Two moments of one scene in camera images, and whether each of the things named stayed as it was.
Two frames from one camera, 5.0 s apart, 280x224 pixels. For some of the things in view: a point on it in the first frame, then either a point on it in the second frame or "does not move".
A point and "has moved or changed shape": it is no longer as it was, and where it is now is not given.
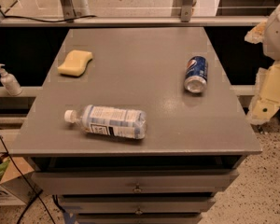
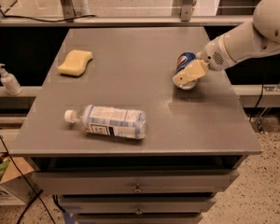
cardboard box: (17, 187) does not move
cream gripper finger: (273, 90) -> (196, 69)
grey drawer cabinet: (135, 126) does not move
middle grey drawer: (136, 204) does not move
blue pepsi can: (196, 74) has moved or changed shape
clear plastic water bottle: (109, 120) does not move
